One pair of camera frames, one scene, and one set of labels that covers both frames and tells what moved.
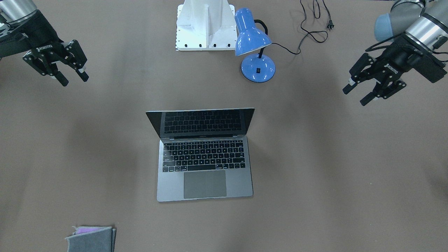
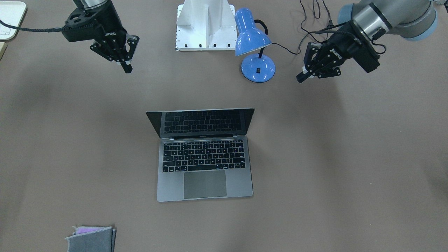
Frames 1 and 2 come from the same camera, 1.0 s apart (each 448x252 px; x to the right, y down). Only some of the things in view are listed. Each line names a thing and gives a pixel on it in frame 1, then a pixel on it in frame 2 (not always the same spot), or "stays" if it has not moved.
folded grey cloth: x=92 y=239 stays
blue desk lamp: x=256 y=68 stays
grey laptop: x=203 y=154 stays
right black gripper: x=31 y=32 → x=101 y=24
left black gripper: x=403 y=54 → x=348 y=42
